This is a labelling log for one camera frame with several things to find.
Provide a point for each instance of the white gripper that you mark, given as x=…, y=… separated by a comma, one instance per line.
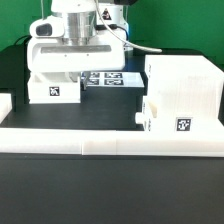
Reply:
x=46, y=55

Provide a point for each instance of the white drawer one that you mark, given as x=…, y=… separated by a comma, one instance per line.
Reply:
x=47, y=88
x=146, y=117

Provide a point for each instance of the white drawer front one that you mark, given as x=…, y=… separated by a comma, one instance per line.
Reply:
x=146, y=117

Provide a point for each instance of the white drawer cabinet box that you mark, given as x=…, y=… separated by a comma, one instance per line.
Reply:
x=187, y=91

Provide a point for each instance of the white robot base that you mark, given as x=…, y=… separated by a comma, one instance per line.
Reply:
x=113, y=14

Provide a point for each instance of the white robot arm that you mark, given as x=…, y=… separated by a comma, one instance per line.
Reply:
x=67, y=43

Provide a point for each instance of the fiducial marker sheet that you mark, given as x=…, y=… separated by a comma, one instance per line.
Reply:
x=115, y=79

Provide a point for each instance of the white foam border frame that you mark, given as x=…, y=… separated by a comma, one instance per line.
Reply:
x=202, y=143

